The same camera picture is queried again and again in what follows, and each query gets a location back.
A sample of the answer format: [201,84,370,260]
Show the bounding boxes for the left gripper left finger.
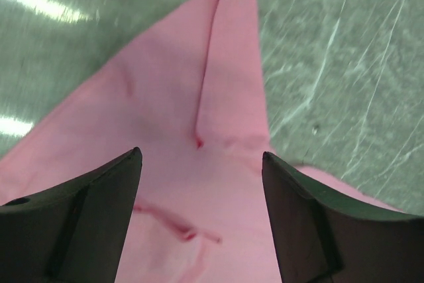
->
[1,148,142,282]

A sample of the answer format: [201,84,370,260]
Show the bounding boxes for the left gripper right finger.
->
[262,152,423,282]

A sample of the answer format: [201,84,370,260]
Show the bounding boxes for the pink t-shirt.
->
[1,0,392,282]

